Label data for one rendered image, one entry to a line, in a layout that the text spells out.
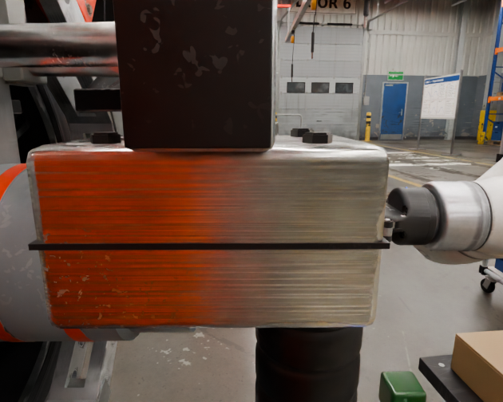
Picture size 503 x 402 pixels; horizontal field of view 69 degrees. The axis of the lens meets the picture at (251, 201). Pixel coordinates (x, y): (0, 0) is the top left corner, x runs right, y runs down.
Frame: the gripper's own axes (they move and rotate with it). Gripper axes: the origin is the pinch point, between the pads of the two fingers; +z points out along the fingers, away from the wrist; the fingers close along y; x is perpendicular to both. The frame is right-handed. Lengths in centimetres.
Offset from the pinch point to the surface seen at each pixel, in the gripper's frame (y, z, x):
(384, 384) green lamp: -9.2, -13.3, -17.5
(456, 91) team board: 837, -484, 65
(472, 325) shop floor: 106, -102, -83
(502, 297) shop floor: 133, -134, -83
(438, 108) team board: 895, -477, 26
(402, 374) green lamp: -8.4, -15.7, -16.9
